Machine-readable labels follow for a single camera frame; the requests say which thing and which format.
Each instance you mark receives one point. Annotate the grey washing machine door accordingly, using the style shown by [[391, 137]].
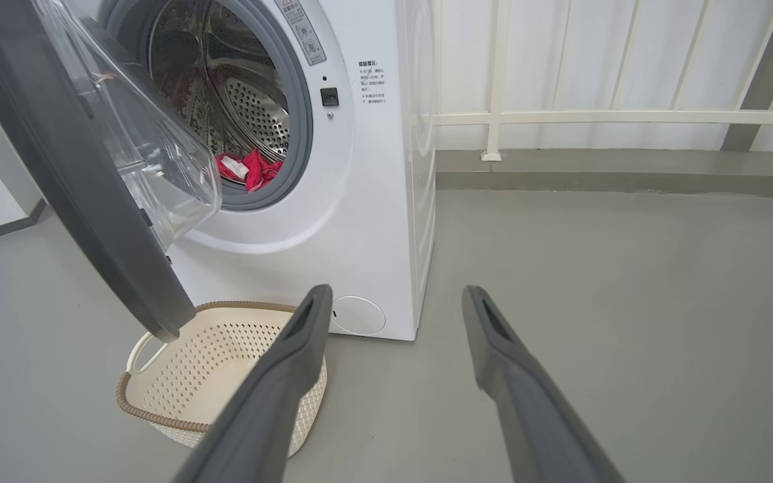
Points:
[[58, 168]]

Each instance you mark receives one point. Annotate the grey metal post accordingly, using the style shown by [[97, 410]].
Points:
[[762, 80]]

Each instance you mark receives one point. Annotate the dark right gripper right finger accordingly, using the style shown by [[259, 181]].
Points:
[[527, 402]]

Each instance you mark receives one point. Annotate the small printed text label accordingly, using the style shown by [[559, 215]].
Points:
[[372, 82]]

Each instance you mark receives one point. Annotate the black door latch socket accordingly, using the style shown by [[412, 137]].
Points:
[[329, 97]]

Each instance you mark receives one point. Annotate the steel washer drum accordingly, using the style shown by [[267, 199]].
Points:
[[252, 107]]

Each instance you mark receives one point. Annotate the grey concrete kerb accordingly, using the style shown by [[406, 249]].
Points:
[[628, 174]]

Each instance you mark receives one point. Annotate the grey warning sticker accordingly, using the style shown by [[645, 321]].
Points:
[[302, 33]]

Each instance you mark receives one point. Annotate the white front-load washing machine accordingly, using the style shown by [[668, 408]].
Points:
[[359, 235]]

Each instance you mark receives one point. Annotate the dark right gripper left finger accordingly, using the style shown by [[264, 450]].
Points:
[[272, 402]]

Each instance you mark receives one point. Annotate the round white filter cover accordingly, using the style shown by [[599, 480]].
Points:
[[358, 316]]

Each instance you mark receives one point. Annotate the white metal railing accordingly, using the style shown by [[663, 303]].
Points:
[[628, 117]]

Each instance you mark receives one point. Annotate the red and white garment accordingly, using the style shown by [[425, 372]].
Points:
[[259, 171]]

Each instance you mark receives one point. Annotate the cream perforated basket brown rim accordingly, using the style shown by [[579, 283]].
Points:
[[192, 376]]

